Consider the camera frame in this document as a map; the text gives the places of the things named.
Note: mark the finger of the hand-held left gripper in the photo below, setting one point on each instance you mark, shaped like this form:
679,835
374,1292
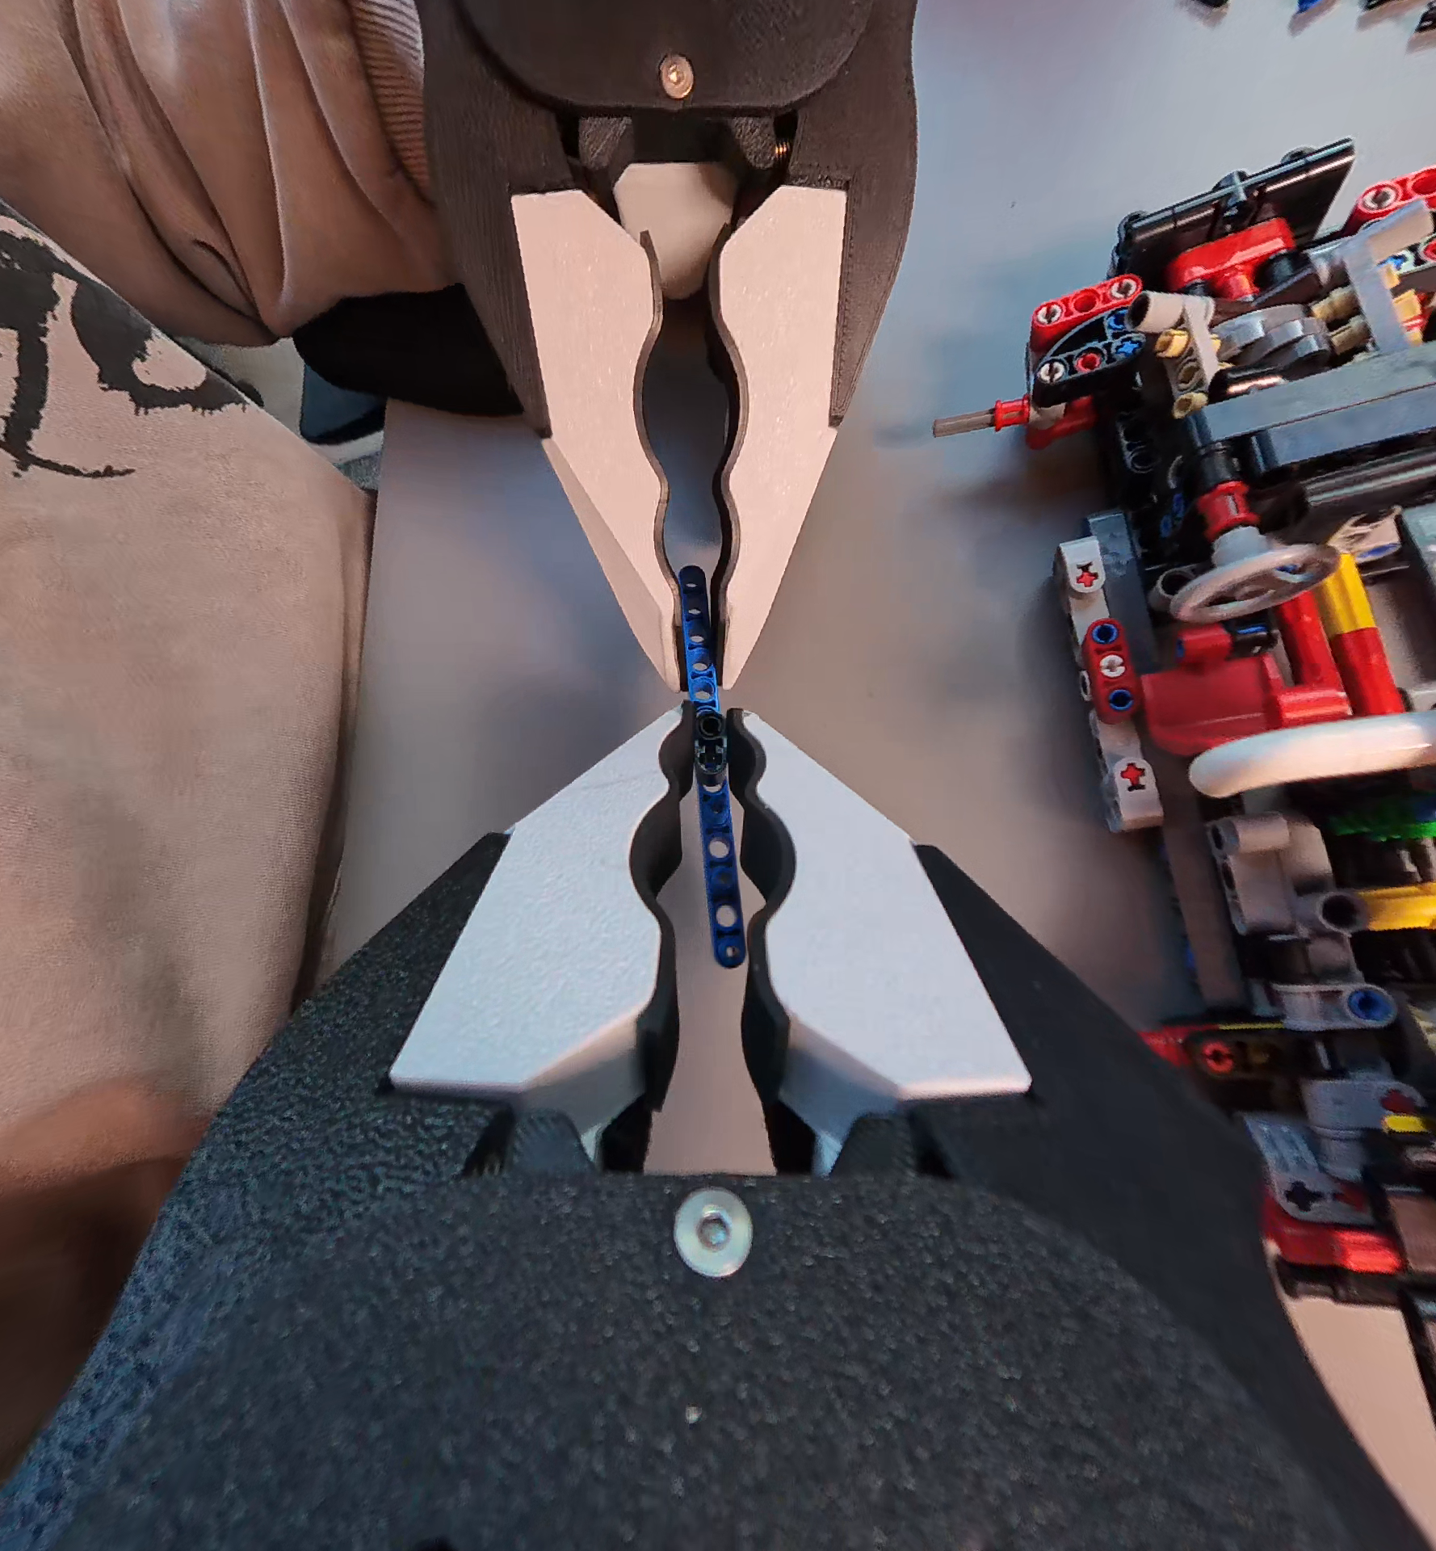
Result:
584,363
791,363

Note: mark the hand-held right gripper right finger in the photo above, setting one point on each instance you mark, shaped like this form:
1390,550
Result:
887,969

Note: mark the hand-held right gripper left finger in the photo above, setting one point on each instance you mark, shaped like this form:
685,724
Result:
536,969

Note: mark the long blue lego beam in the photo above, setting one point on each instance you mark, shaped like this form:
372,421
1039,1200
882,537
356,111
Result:
718,848

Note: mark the black lego pin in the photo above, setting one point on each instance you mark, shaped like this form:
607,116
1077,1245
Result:
710,739

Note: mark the person's left forearm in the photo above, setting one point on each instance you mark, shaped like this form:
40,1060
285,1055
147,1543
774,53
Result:
186,146

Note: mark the partly built lego car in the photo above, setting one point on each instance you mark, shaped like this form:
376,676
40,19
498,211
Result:
1312,727

